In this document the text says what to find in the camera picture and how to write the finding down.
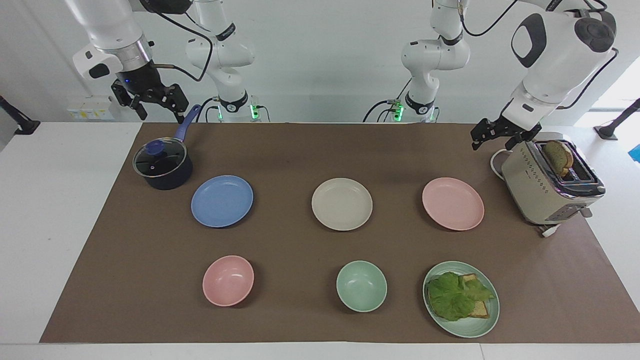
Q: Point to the green lettuce leaf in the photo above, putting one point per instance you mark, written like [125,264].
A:
[452,297]

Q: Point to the glass lid with blue knob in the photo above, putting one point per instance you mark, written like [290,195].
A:
[159,157]

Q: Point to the pink plate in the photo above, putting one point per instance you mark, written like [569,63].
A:
[453,203]

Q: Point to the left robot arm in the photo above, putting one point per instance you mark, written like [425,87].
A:
[555,55]

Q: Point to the bread slice with green spread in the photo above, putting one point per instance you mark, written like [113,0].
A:
[557,155]

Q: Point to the black stand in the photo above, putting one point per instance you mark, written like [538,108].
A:
[20,122]
[617,122]

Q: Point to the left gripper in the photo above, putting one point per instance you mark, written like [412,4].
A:
[522,131]

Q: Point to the dark blue saucepan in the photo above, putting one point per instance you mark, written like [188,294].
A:
[172,177]

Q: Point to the beige plate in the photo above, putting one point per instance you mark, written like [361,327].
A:
[342,204]

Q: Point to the green plate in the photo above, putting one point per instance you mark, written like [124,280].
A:
[470,327]

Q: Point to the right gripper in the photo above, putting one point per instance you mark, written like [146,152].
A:
[140,79]

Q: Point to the silver toaster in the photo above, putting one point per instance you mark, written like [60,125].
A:
[535,195]

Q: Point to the blue plate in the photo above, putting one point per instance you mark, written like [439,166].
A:
[222,201]

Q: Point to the pink bowl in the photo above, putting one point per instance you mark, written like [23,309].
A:
[228,280]

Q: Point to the white wall socket strip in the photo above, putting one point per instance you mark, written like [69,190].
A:
[90,109]

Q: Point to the toast slice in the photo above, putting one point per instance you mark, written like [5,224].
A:
[481,310]

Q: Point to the green bowl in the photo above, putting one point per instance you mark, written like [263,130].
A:
[361,286]

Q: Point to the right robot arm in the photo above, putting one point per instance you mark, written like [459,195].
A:
[107,22]

